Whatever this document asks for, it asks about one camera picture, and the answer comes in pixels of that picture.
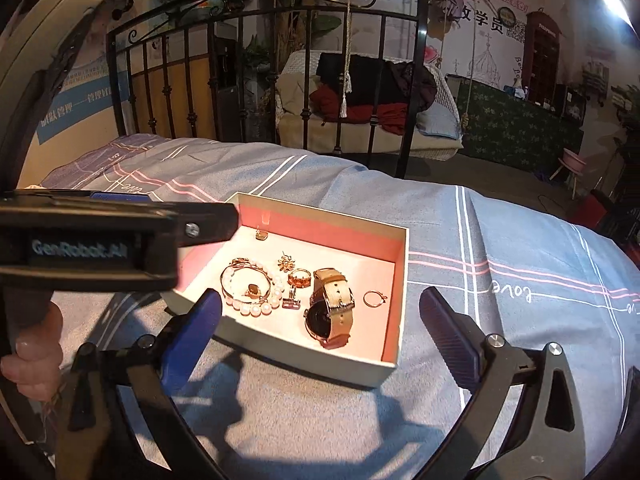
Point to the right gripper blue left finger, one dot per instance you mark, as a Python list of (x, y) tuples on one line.
[(188, 341)]

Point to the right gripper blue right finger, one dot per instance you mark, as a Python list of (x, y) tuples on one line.
[(457, 338)]

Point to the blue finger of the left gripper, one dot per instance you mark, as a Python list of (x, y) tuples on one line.
[(206, 223), (120, 197)]

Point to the gold flower brooch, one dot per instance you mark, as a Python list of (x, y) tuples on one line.
[(286, 263)]

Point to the open white pink jewelry box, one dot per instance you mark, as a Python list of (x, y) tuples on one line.
[(263, 308)]

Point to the person's left hand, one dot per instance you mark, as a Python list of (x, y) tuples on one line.
[(34, 366)]

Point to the white hanging swing chair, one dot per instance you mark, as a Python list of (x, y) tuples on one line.
[(437, 134)]

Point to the red and black clothes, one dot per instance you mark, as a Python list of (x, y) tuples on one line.
[(372, 80)]

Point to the pink stool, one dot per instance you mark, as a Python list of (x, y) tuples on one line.
[(574, 165)]

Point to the red phone booth cabinet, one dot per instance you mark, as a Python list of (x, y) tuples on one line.
[(541, 57)]

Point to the beige strap wristwatch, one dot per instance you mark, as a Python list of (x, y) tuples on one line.
[(329, 317)]

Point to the black iron bed frame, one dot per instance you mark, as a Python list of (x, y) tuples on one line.
[(124, 38)]

